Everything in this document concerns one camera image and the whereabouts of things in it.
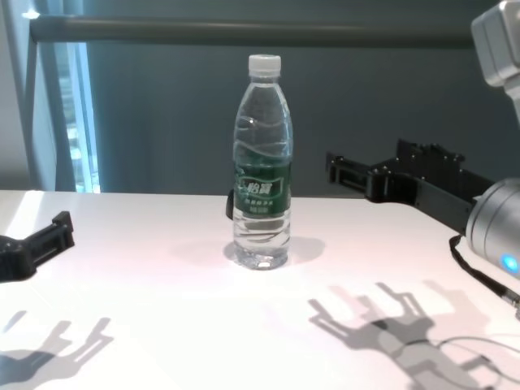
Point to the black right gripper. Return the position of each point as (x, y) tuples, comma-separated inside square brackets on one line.
[(438, 191)]

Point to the grey railing handrail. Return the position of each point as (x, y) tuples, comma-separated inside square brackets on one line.
[(203, 29)]

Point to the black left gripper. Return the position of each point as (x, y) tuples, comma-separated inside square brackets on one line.
[(12, 260)]

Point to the green YES button black base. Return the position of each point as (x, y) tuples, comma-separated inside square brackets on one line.
[(229, 205)]

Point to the clear water bottle green label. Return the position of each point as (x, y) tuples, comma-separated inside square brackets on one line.
[(263, 203)]

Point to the grey railing post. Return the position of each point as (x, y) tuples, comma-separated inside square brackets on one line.
[(34, 122)]

